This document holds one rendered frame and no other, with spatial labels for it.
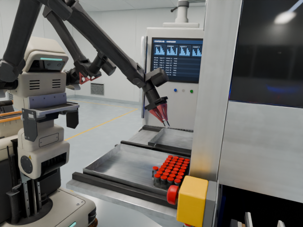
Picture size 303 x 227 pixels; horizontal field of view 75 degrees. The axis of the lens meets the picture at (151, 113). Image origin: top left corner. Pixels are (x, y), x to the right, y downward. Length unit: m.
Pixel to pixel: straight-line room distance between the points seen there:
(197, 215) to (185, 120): 1.15
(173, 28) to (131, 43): 5.23
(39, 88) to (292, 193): 1.10
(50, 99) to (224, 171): 0.95
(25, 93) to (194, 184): 0.91
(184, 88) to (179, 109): 0.17
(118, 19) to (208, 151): 6.71
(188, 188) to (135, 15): 6.53
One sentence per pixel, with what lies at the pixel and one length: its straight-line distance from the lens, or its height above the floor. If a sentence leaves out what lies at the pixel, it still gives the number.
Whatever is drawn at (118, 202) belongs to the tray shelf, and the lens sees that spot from 0.66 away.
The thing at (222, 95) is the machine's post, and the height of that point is 1.22.
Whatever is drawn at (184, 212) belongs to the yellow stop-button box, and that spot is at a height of 0.99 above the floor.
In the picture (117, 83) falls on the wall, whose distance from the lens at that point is 6.96.
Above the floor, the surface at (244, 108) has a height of 1.20.
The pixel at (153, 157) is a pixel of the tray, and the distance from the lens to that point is 0.89.
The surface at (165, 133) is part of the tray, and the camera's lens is 1.21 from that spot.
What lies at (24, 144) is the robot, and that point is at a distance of 1.24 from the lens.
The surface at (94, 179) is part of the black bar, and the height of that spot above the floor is 0.90.
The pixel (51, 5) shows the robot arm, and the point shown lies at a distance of 0.74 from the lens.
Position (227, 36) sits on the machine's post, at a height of 1.34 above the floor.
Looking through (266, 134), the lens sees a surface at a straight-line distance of 0.47.
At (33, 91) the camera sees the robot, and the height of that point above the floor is 1.12.
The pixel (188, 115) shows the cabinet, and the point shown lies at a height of 0.93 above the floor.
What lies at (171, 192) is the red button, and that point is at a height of 1.01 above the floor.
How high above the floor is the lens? 1.27
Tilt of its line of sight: 13 degrees down
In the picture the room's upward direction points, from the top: 3 degrees clockwise
